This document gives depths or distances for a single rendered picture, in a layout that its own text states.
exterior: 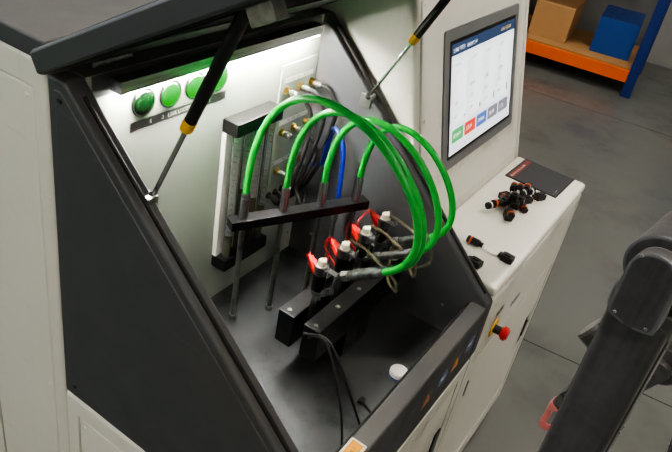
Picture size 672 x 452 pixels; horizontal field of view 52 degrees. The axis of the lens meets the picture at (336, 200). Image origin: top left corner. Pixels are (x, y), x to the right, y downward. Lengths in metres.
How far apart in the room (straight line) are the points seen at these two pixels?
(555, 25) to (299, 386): 5.38
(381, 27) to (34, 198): 0.77
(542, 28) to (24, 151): 5.66
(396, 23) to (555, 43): 4.99
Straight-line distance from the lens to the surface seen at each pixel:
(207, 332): 1.04
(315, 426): 1.39
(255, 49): 1.32
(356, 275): 1.27
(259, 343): 1.52
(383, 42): 1.51
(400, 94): 1.52
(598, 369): 0.68
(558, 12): 6.47
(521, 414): 2.76
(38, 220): 1.27
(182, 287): 1.04
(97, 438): 1.49
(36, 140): 1.18
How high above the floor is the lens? 1.88
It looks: 31 degrees down
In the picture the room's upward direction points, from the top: 11 degrees clockwise
